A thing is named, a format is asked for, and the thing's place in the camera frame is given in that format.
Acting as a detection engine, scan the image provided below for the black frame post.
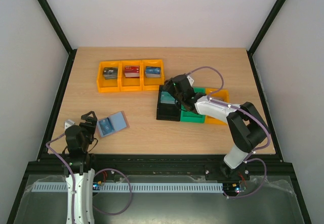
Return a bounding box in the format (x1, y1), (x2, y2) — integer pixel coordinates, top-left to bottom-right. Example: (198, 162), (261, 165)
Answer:
(247, 0), (298, 55)
(26, 0), (76, 55)

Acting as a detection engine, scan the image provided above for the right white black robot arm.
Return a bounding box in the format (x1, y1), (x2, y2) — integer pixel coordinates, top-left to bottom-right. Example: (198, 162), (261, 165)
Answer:
(163, 74), (271, 180)

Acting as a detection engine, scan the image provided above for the yellow bin middle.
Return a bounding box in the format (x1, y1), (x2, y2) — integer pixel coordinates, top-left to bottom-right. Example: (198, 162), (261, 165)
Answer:
(120, 60), (143, 92)

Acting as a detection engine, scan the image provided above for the white slotted cable duct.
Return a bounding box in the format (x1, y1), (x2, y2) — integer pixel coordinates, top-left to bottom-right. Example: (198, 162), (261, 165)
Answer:
(31, 182), (223, 193)

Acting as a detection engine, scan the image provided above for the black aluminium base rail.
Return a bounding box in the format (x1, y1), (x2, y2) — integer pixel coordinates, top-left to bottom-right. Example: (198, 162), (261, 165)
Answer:
(23, 154), (297, 180)

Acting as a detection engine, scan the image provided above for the black bin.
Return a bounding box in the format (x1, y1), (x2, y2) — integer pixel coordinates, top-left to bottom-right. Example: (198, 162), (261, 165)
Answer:
(156, 85), (181, 121)

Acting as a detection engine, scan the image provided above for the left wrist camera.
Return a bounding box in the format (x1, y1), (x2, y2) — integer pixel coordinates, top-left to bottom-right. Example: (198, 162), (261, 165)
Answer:
(64, 119), (75, 130)

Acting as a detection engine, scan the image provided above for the teal card stack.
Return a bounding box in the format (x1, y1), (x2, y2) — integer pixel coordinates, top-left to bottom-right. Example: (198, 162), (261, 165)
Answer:
(160, 91), (175, 105)

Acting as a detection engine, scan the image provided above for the yellow bin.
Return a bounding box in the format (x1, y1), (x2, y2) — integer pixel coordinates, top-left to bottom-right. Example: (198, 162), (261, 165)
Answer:
(142, 59), (165, 91)
(205, 88), (229, 125)
(97, 61), (121, 93)
(120, 60), (143, 92)

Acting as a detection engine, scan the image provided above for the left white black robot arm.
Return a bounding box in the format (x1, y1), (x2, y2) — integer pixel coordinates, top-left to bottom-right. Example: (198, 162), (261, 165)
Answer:
(64, 111), (97, 223)

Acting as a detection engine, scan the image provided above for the red card stack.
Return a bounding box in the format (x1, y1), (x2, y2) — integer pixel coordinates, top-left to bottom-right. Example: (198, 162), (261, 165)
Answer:
(124, 66), (140, 78)

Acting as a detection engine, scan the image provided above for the black card stack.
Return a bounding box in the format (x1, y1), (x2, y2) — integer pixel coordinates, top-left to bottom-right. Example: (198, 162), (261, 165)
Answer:
(102, 67), (118, 80)

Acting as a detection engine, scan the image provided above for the yellow bin left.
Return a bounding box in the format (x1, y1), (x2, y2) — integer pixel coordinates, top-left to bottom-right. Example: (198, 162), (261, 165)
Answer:
(97, 61), (121, 93)

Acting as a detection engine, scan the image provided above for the green bin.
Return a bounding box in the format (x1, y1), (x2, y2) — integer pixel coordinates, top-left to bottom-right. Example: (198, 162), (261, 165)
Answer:
(180, 86), (207, 123)

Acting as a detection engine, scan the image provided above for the blue VIP card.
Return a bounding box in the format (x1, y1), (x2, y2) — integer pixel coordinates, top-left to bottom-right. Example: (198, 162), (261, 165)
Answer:
(97, 118), (115, 137)

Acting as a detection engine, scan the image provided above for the yellow bin far right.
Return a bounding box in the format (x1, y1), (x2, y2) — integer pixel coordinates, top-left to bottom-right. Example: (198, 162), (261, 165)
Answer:
(205, 88), (229, 125)

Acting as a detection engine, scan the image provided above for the pink card holder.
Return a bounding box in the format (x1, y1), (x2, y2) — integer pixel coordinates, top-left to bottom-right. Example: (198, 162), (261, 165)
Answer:
(97, 111), (129, 138)

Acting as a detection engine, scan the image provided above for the left black frame post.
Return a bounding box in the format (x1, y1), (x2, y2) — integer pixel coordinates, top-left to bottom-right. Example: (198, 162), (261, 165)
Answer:
(26, 0), (76, 55)

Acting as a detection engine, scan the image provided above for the right black frame post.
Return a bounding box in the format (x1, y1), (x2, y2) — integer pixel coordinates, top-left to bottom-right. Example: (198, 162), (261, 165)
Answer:
(247, 0), (298, 55)

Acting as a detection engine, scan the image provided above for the blue card stack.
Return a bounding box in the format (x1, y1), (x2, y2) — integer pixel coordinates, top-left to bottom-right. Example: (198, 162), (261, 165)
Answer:
(144, 66), (161, 78)

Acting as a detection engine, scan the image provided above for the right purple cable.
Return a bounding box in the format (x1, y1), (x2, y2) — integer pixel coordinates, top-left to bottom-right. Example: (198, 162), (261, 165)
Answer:
(187, 66), (272, 200)

